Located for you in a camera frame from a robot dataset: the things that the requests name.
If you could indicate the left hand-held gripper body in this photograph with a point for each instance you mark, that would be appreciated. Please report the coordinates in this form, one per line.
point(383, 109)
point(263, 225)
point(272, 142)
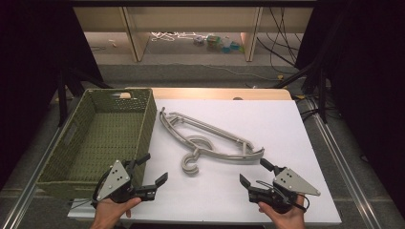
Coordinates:
point(115, 182)

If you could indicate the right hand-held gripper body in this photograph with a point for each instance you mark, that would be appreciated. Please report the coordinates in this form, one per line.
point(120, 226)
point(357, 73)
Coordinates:
point(291, 183)

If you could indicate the grey plastic hanger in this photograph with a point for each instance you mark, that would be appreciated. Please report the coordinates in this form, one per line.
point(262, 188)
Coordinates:
point(205, 140)
point(195, 171)
point(184, 165)

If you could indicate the green woven basket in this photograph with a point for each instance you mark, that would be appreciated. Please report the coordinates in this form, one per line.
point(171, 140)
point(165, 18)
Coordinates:
point(105, 140)

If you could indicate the person's left hand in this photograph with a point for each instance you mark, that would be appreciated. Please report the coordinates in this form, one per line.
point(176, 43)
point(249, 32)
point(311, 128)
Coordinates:
point(110, 213)

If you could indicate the person's right hand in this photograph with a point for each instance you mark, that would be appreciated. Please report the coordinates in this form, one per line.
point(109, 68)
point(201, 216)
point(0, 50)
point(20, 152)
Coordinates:
point(286, 219)

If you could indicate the white board mat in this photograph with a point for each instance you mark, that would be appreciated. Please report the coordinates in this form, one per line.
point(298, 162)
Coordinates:
point(286, 127)

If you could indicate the black metal stand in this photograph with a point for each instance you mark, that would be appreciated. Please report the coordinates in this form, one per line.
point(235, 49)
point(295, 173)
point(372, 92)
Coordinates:
point(63, 95)
point(321, 86)

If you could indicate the black curtain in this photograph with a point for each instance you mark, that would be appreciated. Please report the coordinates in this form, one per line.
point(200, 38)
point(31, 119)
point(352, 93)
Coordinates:
point(31, 79)
point(372, 95)

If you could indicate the wooden shelf unit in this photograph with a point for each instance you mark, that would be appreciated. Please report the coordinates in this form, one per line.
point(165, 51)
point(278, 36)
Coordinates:
point(133, 38)

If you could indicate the clear bottle teal base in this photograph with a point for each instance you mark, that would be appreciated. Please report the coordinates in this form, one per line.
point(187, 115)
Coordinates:
point(226, 45)

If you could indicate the small grey toy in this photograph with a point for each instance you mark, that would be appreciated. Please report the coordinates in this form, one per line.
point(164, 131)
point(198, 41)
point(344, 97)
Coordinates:
point(199, 40)

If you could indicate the green orange box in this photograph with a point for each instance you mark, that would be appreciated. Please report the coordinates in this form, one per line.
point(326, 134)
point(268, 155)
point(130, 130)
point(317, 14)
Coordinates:
point(213, 41)

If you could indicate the aluminium rail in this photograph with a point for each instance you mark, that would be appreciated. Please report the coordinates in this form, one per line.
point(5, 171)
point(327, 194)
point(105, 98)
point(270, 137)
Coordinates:
point(28, 191)
point(347, 165)

